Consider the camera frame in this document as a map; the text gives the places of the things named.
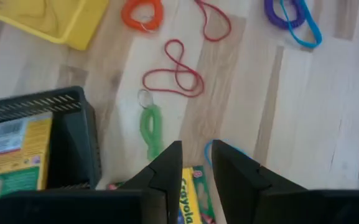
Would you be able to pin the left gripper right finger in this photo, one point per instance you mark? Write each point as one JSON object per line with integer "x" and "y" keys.
{"x": 235, "y": 174}

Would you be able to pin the thin blue rubber band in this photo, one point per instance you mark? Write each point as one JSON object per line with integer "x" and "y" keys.
{"x": 206, "y": 152}

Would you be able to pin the yellow green Crayola crayon box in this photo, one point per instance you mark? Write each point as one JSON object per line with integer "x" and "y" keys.
{"x": 14, "y": 155}
{"x": 191, "y": 196}

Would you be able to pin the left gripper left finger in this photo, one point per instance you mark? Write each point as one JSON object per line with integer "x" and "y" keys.
{"x": 166, "y": 174}

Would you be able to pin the black plastic basket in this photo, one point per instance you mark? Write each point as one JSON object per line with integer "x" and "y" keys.
{"x": 73, "y": 140}

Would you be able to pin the yellow plastic basket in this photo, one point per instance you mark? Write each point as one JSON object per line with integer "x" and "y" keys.
{"x": 42, "y": 18}

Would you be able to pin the wide teal rubber band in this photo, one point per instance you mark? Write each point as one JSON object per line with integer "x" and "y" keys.
{"x": 318, "y": 37}

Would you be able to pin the red rubber band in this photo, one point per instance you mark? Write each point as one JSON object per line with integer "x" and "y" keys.
{"x": 179, "y": 70}
{"x": 217, "y": 40}

